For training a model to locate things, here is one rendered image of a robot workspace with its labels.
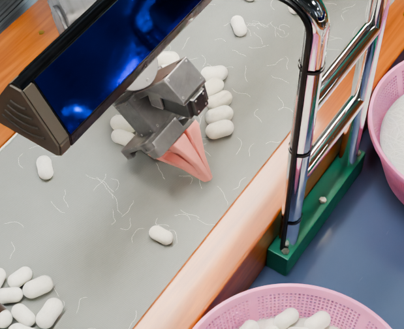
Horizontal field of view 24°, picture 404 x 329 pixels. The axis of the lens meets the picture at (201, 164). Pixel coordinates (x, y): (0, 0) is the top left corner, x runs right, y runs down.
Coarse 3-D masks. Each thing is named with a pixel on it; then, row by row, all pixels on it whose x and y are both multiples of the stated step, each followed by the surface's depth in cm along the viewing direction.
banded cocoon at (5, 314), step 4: (4, 312) 105; (8, 312) 106; (0, 316) 105; (4, 316) 105; (8, 316) 106; (0, 320) 105; (4, 320) 105; (8, 320) 105; (0, 324) 105; (4, 324) 105; (8, 324) 106
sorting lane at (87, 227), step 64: (256, 0) 138; (256, 64) 131; (256, 128) 124; (0, 192) 118; (64, 192) 118; (128, 192) 118; (192, 192) 118; (0, 256) 112; (64, 256) 112; (128, 256) 112; (64, 320) 107; (128, 320) 107
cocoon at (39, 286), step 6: (42, 276) 108; (48, 276) 109; (30, 282) 108; (36, 282) 108; (42, 282) 108; (48, 282) 108; (24, 288) 108; (30, 288) 107; (36, 288) 108; (42, 288) 108; (48, 288) 108; (24, 294) 108; (30, 294) 108; (36, 294) 108
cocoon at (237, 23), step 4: (236, 16) 134; (240, 16) 134; (232, 20) 134; (236, 20) 133; (240, 20) 133; (232, 24) 134; (236, 24) 133; (240, 24) 133; (244, 24) 133; (236, 28) 133; (240, 28) 132; (244, 28) 133; (236, 32) 133; (240, 32) 133; (244, 32) 133; (240, 36) 133
